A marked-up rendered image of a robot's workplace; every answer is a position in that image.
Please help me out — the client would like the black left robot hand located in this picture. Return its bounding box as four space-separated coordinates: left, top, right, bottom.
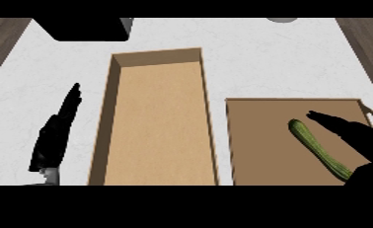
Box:
28 82 82 173

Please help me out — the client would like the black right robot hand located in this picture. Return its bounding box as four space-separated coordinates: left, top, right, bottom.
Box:
305 110 373 187

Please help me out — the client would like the green squash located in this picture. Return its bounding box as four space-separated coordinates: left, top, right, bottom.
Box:
287 117 353 183

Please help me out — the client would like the brown wooden tray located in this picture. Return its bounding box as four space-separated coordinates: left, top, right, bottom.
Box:
224 97 373 187

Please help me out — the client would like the open cardboard box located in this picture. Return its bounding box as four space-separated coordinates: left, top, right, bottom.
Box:
85 46 219 187

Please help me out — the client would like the black appliance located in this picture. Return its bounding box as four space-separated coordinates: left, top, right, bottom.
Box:
32 18 135 42

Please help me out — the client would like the grey round object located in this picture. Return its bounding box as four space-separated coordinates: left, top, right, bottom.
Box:
265 18 299 24

